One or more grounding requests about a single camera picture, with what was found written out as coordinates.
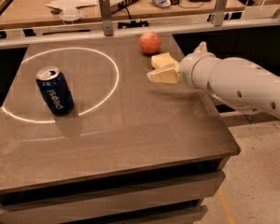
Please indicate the grey metal post left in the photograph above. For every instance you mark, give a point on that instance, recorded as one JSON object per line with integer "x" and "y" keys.
{"x": 107, "y": 24}

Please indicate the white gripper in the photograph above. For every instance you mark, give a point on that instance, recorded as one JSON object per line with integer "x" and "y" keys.
{"x": 189, "y": 69}

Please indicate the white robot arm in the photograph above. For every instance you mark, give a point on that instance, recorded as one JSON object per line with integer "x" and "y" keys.
{"x": 236, "y": 82}

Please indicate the clear round lid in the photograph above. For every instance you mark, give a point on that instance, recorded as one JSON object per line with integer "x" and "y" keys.
{"x": 70, "y": 14}

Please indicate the grey metal post right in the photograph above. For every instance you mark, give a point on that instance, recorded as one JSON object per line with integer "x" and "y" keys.
{"x": 218, "y": 16}

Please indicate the yellow sponge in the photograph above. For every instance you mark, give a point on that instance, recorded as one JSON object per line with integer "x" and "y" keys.
{"x": 160, "y": 60}

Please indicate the red apple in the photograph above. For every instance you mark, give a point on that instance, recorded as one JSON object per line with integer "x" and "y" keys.
{"x": 149, "y": 43}

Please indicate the upper grey drawer front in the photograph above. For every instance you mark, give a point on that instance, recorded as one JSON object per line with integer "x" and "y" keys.
{"x": 171, "y": 201}

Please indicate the white papers on desk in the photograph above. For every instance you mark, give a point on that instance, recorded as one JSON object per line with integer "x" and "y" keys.
{"x": 71, "y": 3}

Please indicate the blue pepsi can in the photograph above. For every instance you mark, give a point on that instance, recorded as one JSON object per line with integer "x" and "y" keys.
{"x": 54, "y": 90}

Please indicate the blue white face mask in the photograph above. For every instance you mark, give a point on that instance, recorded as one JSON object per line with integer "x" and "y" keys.
{"x": 161, "y": 3}

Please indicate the grey metal post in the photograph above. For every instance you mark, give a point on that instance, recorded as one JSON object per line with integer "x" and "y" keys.
{"x": 107, "y": 24}
{"x": 218, "y": 16}

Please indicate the grey power strip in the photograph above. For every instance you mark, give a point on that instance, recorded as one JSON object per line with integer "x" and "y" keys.
{"x": 117, "y": 5}

